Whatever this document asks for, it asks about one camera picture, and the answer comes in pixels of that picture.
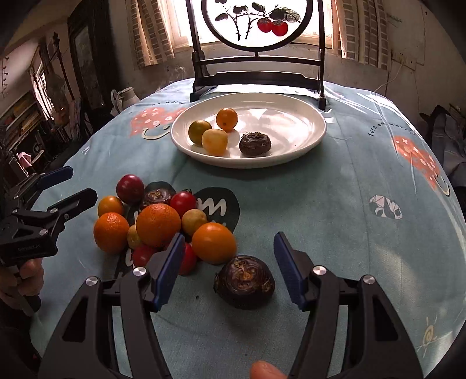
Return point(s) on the checked curtain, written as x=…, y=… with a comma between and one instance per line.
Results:
x=151, y=32
x=360, y=29

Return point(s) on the mandarin orange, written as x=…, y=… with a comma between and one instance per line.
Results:
x=110, y=233

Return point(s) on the small orange citrus fruit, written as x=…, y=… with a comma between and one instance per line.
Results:
x=110, y=206
x=227, y=119

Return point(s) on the tiny yellow citrus fruit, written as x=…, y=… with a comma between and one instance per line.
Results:
x=133, y=237

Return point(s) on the wall outlet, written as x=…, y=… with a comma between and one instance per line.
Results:
x=404, y=59

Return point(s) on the red tomato with stem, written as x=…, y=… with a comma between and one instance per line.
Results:
x=183, y=204

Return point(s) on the dark red plum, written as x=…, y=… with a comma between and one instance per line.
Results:
x=130, y=187

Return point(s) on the blue printed tablecloth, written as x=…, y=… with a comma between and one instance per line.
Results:
x=327, y=218

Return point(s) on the dark wooden cabinet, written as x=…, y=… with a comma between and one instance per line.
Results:
x=91, y=73

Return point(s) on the pink paper item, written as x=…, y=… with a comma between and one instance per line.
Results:
x=24, y=159

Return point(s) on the dark clothing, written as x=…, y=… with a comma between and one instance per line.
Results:
x=444, y=127

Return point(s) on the white pitcher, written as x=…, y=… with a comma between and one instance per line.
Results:
x=127, y=98

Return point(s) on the smooth orange citrus fruit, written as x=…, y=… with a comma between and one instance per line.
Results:
x=213, y=243

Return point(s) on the standing fan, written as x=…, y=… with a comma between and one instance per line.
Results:
x=56, y=87

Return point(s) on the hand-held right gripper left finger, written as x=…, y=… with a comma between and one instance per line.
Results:
x=174, y=266

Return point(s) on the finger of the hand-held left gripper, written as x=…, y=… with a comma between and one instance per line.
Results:
x=54, y=175
x=72, y=206

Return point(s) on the person's left hand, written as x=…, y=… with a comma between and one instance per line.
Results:
x=31, y=275

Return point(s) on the white plate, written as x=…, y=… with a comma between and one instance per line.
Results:
x=287, y=120

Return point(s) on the round painted table screen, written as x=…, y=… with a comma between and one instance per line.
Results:
x=255, y=77

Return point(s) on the large water chestnut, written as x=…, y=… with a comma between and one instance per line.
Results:
x=244, y=286

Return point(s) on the green citrus fruit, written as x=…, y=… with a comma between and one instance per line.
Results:
x=198, y=132

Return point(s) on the large orange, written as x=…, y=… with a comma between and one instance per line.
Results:
x=158, y=225

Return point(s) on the yellow-green citrus fruit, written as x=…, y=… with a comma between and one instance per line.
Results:
x=194, y=221

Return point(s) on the person's right hand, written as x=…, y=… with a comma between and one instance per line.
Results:
x=266, y=371

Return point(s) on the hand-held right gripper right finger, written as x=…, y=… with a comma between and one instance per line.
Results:
x=285, y=269

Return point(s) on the red cherry tomato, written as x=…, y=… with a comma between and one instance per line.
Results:
x=142, y=255
x=188, y=259

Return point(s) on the bookshelf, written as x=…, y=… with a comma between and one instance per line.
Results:
x=22, y=116

